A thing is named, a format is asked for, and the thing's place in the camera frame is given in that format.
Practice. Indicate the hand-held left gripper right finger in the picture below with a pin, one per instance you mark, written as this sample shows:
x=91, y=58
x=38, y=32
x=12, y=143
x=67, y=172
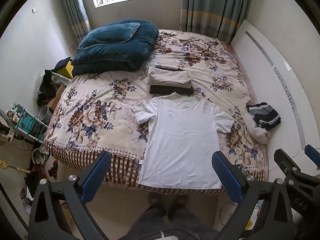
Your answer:
x=226, y=177

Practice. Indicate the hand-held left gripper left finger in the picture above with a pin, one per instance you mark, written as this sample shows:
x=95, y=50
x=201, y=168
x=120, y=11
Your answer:
x=96, y=175

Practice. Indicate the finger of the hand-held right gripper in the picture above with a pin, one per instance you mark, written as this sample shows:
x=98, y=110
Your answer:
x=285, y=161
x=312, y=155

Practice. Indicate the white t-shirt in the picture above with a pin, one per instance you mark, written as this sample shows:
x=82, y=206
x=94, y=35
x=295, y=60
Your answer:
x=180, y=142

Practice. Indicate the pile of dark clothes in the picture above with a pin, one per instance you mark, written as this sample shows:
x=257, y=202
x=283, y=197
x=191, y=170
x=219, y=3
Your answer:
x=47, y=87

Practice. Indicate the crumpled white cloth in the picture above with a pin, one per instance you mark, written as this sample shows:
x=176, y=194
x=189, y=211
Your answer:
x=257, y=133

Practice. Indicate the dark striped garment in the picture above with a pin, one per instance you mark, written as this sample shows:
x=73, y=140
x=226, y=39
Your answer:
x=263, y=116

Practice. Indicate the brown fuzzy slipper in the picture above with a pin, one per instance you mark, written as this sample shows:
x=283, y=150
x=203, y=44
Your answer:
x=155, y=200
x=180, y=200

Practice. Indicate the white glossy headboard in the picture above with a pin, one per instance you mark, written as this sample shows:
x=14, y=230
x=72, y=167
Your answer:
x=275, y=92

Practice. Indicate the person's dark grey pants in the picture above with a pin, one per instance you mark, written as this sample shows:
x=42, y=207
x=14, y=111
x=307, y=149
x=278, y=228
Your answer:
x=170, y=226

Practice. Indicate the floral blanket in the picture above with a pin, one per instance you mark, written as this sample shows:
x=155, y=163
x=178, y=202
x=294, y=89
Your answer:
x=100, y=100

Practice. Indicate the grey plastic bucket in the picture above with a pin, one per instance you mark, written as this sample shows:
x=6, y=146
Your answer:
x=45, y=115

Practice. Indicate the teal storage rack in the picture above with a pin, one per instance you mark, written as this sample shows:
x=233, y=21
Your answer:
x=27, y=127

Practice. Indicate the straw broom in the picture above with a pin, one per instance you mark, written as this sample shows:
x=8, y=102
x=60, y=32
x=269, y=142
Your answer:
x=10, y=166

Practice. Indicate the cardboard box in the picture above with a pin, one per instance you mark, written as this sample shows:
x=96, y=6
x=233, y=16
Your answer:
x=56, y=96

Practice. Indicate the folded dark brown garment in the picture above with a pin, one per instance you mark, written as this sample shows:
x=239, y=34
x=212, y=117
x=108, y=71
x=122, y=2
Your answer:
x=160, y=90

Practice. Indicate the yellow plastic object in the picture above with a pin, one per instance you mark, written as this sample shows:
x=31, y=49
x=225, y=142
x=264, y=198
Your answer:
x=68, y=70

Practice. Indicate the folded beige garment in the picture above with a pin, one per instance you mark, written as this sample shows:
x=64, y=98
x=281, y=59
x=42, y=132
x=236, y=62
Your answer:
x=167, y=78

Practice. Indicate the folded blue quilt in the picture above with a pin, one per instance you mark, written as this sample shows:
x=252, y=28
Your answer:
x=112, y=55

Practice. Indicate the blue velvet pillow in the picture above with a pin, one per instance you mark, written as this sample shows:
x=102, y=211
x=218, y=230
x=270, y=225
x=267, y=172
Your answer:
x=110, y=35

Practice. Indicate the grey-blue curtain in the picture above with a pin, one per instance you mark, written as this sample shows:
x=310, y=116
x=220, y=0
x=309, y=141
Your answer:
x=72, y=5
x=212, y=7

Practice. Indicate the white wall outlet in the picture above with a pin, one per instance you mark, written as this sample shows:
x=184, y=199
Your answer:
x=72, y=48

